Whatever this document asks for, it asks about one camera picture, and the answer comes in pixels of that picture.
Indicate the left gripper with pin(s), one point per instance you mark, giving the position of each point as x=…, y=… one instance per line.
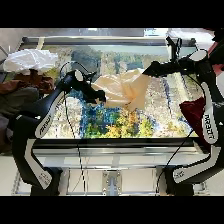
x=94, y=94

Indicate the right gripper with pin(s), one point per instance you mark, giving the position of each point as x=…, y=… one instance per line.
x=159, y=69

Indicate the cream shirt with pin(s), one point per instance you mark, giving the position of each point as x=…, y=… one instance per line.
x=123, y=88

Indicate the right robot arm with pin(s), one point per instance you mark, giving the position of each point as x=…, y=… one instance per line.
x=209, y=123

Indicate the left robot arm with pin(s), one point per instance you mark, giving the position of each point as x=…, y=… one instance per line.
x=50, y=111

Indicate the red garment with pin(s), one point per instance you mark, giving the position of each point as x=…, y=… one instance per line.
x=193, y=113

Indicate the white garment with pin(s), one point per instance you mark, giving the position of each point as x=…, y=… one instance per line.
x=30, y=60

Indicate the dark grey garment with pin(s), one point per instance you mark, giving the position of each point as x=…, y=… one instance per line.
x=18, y=100

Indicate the silver frame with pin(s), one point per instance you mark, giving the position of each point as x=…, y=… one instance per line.
x=111, y=183

